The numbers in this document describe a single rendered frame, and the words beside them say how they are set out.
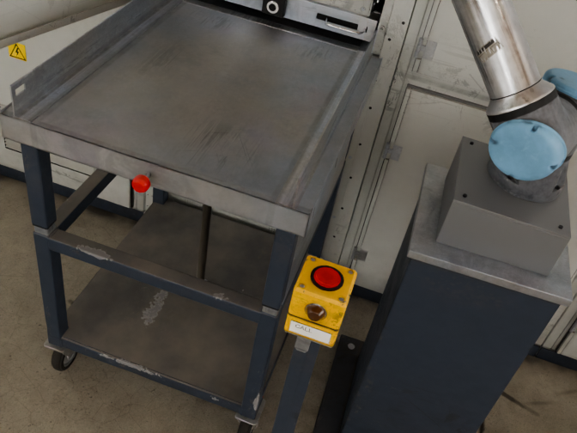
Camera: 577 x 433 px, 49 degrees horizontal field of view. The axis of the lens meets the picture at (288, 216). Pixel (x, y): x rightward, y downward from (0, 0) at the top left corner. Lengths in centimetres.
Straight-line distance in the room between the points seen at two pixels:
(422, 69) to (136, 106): 73
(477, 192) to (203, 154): 53
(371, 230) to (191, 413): 75
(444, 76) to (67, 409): 130
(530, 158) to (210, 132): 60
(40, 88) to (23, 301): 91
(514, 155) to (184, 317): 104
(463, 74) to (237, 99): 58
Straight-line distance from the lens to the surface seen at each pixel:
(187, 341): 175
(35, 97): 135
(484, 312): 137
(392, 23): 166
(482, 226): 127
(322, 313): 92
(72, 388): 189
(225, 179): 116
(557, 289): 133
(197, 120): 131
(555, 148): 110
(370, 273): 208
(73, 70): 144
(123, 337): 176
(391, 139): 177
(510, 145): 112
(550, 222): 129
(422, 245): 128
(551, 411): 217
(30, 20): 163
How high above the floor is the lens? 156
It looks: 40 degrees down
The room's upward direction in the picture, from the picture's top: 12 degrees clockwise
